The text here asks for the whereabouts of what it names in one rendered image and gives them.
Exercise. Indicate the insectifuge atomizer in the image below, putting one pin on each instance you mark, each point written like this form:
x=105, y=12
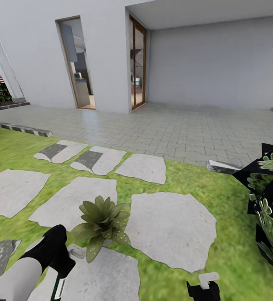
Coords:
x=58, y=288

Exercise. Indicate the door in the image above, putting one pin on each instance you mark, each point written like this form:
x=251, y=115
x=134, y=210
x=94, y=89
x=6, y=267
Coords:
x=137, y=62

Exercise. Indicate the pot plant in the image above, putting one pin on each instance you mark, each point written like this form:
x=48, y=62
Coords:
x=103, y=219

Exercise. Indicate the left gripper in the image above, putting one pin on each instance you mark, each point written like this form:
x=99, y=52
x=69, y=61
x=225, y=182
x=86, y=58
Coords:
x=64, y=264

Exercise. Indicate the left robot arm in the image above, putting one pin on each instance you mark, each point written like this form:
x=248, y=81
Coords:
x=19, y=281

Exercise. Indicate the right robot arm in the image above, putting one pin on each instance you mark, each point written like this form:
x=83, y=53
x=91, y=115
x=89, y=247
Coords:
x=208, y=290

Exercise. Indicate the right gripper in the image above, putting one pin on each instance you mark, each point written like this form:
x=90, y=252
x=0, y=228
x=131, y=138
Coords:
x=200, y=294

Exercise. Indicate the fixed window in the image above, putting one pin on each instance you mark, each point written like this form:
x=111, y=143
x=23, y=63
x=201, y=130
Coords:
x=76, y=56

